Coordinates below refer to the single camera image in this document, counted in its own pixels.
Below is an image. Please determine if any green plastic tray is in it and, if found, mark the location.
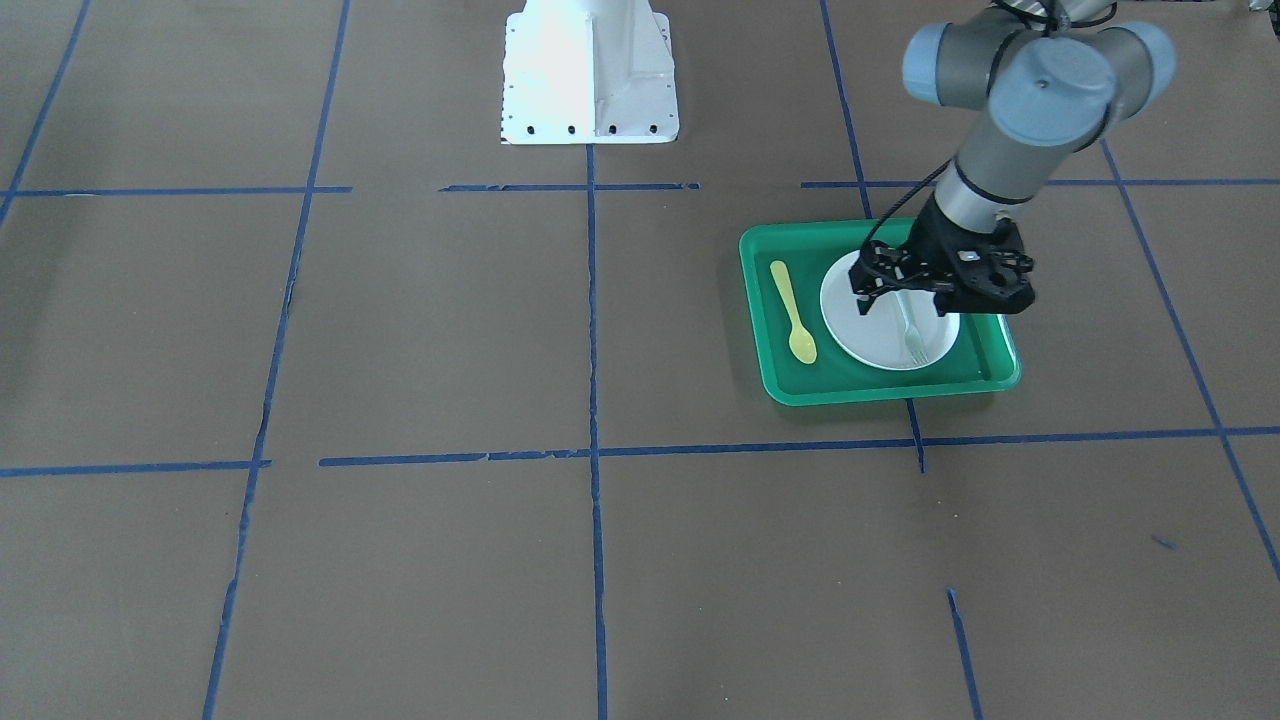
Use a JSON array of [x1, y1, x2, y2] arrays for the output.
[[739, 220, 1021, 407]]

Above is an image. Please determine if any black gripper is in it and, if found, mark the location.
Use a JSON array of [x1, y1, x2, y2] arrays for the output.
[[849, 197, 995, 316]]

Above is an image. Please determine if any pale green plastic fork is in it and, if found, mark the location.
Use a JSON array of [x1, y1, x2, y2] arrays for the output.
[[893, 291, 929, 366]]

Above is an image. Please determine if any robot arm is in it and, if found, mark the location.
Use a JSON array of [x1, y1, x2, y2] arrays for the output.
[[847, 1, 1178, 316]]

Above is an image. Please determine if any yellow plastic spoon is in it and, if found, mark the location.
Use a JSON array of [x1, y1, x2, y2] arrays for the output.
[[769, 259, 818, 366]]

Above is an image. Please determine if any black camera cable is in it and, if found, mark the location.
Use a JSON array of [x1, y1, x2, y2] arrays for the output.
[[858, 0, 1116, 261]]

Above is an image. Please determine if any white round plate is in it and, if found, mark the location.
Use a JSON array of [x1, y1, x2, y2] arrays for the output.
[[819, 251, 961, 372]]

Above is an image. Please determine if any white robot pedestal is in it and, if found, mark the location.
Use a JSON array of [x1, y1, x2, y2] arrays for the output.
[[499, 1, 680, 146]]

